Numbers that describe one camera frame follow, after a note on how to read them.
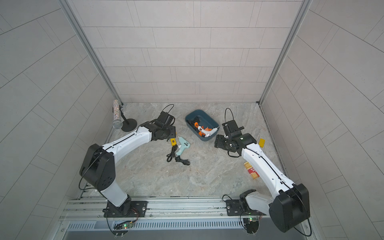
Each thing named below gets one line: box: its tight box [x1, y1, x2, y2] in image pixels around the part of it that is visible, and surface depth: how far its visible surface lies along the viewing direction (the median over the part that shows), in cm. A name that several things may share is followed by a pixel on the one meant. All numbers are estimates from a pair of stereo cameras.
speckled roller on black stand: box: [112, 99, 138, 132], surface depth 88 cm
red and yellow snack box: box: [243, 161, 260, 179], surface depth 84 cm
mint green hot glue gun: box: [176, 136, 191, 156], surface depth 93 cm
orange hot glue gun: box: [194, 122, 213, 137], surface depth 98 cm
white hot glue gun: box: [198, 126, 220, 138], surface depth 98 cm
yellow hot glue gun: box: [166, 138, 178, 162], surface depth 93 cm
